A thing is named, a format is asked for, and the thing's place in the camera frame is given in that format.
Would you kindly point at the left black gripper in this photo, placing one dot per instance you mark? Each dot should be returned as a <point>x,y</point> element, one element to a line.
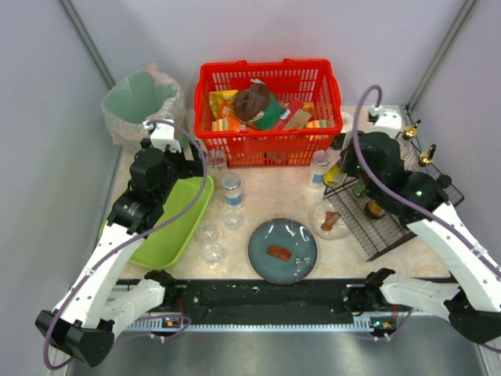
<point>189,167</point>

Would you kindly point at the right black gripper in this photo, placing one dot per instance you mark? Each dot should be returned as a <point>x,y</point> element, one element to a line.
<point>350,165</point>

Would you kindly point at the clear bottle with gold pourer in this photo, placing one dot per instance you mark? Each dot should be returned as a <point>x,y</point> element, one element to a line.
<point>411,131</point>

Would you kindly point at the tall clear jar foil lid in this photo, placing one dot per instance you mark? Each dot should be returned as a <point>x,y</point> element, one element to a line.
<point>216,160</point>

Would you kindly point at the silver lid jar blue label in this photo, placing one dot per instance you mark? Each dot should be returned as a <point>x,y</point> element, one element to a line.
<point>232,187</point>

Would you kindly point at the dark vinegar bottle black cap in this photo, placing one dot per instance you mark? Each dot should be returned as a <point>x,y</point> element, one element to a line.
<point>444,181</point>

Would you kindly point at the blue ceramic plate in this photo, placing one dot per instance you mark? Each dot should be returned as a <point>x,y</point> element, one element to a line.
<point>289,234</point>

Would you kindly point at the brown meat piece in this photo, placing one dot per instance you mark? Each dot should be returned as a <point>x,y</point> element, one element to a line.
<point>278,252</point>

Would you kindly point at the yellow cap sauce bottle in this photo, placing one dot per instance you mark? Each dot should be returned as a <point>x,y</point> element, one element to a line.
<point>359,189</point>

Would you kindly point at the red lid sauce jar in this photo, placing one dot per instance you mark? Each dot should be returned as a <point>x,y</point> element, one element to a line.
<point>373,210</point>

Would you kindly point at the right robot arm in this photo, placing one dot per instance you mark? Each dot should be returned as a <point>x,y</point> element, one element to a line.
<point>471,304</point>

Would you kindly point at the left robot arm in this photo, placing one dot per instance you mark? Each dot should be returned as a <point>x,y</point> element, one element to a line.
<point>84,324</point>

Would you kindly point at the white paper cup roll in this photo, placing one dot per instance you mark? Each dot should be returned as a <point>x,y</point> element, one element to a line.
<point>338,140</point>

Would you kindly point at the striped sponge left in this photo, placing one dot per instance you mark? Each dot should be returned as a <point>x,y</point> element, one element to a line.
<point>221,125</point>

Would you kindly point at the striped sponge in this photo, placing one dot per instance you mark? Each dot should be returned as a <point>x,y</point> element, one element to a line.
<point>221,125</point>
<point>318,124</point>

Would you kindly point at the striped sponge right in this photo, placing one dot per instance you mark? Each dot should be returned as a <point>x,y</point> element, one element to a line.
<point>318,124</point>

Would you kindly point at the green bin with plastic liner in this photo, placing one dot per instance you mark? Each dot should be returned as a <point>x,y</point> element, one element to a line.
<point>147,94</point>

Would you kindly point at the orange snack packet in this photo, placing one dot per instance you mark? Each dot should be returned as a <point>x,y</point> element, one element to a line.
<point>226,111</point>

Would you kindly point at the lime green plastic tray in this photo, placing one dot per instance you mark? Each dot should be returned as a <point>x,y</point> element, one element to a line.
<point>164,248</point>

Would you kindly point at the yellow snack packet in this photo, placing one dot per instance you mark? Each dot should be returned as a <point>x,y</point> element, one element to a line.
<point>217,98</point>

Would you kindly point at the brown rib bone piece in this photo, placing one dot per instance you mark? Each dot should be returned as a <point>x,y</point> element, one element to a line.
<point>330,220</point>

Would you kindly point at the clear glass oval dish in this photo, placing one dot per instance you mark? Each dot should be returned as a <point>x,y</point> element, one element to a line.
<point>316,216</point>

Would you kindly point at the red carton box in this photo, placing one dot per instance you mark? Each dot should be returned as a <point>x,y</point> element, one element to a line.
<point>290,110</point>

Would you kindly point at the brown paper bag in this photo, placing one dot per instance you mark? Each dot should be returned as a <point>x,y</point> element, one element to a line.
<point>249,103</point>

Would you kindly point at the red plastic shopping basket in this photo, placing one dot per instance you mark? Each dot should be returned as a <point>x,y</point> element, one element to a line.
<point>310,81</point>

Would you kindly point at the green snack bag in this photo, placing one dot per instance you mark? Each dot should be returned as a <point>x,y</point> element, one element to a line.
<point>270,115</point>

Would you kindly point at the black wire rack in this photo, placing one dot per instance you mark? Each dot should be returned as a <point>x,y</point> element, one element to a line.
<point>379,236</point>

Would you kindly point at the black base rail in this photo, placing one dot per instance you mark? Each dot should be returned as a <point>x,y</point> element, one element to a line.
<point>261,303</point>

